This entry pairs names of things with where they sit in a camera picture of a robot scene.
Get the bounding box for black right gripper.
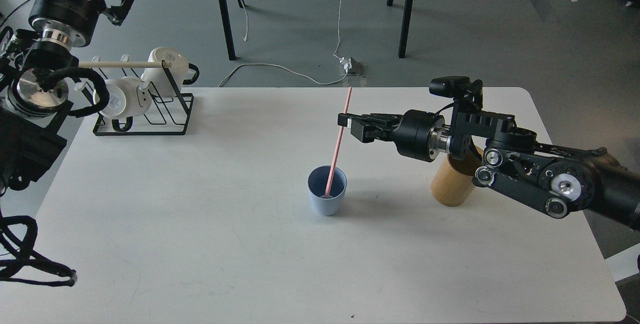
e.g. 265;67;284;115
337;110;445;162

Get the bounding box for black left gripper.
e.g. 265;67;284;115
7;0;137;48

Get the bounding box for blue plastic cup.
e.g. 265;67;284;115
307;166;348;216

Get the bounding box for pink chopstick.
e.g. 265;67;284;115
323;87;353;198

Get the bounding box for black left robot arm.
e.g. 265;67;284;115
0;0;134;191

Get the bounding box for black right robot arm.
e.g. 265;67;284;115
337;105;640;231

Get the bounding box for white power adapter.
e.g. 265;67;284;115
339;57;366;76

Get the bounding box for bamboo cylindrical holder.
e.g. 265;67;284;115
430;148;482;207

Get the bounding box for white mug front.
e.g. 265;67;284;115
99;76;153;120

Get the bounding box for white mug upright rear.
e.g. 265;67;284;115
141;47;200;98

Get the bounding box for white cable on floor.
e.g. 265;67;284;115
218;0;351;88

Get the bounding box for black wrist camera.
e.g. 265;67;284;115
429;76;483;109

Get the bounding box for black wire mug rack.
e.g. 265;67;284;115
78;55;195;137

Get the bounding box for black cable bundle left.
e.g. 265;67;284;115
0;214;78;287

